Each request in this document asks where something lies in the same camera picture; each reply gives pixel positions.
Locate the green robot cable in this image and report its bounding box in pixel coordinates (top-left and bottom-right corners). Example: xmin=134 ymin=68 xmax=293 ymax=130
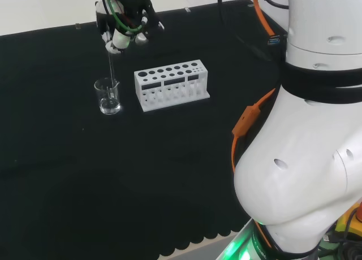
xmin=101 ymin=0 xmax=145 ymax=34

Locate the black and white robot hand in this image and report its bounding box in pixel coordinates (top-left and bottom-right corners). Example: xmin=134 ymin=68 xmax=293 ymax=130
xmin=94 ymin=0 xmax=166 ymax=55

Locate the clear glass beaker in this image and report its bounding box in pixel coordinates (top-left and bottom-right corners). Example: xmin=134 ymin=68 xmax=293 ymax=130
xmin=93 ymin=77 xmax=123 ymax=116

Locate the orange robot cable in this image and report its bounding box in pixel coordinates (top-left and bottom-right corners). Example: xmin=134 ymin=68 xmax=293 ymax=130
xmin=231 ymin=0 xmax=277 ymax=174

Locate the yellow stop button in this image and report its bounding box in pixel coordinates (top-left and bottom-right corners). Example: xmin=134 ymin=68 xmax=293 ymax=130
xmin=334 ymin=202 xmax=362 ymax=240

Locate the clear glass rod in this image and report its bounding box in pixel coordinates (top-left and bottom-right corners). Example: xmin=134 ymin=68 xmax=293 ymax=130
xmin=107 ymin=49 xmax=118 ymax=102

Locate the black bench cloth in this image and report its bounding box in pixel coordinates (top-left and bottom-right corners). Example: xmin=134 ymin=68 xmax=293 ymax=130
xmin=0 ymin=0 xmax=289 ymax=260

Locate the white test tube rack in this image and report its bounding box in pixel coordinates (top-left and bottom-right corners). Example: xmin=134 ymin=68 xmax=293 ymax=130
xmin=133 ymin=58 xmax=211 ymax=114

